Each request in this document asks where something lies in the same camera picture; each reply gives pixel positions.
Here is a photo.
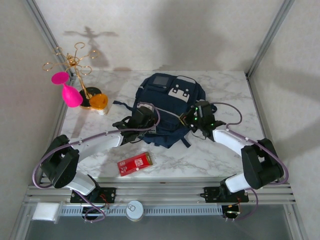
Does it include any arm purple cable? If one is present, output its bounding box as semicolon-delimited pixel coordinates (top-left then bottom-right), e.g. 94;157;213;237
33;101;161;223
211;102;288;222

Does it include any white foam block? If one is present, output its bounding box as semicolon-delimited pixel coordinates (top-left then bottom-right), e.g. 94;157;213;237
32;202;61;222

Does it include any navy blue backpack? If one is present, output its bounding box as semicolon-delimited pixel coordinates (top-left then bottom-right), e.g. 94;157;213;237
112;72;217;150

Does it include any aluminium frame rail base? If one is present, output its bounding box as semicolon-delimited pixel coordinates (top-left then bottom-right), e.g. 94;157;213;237
23;169;297;206

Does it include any gold wire glass rack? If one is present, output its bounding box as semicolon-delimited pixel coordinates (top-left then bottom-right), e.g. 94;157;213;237
41;42;102;109

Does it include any grey slotted cable duct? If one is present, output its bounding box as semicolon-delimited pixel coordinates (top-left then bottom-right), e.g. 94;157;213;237
59;203;223;217

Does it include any red carton box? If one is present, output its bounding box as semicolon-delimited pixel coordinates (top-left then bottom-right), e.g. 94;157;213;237
117;153;154;177

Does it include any pink goblet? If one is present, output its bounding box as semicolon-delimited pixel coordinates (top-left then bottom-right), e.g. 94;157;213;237
51;71;84;108

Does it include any orange translucent cup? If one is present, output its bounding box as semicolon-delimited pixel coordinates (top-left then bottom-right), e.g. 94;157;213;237
89;92;110;116

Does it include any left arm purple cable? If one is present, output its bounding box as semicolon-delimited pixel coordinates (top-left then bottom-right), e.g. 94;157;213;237
33;101;161;223

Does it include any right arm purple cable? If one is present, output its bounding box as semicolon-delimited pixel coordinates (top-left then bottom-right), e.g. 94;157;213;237
211;102;288;222

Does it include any aluminium frame post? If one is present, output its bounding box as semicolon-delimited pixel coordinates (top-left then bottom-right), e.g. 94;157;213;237
245;0;296;79
23;0;77;77

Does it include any silver tin can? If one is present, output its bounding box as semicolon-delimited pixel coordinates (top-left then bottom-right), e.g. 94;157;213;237
125;200;144;221

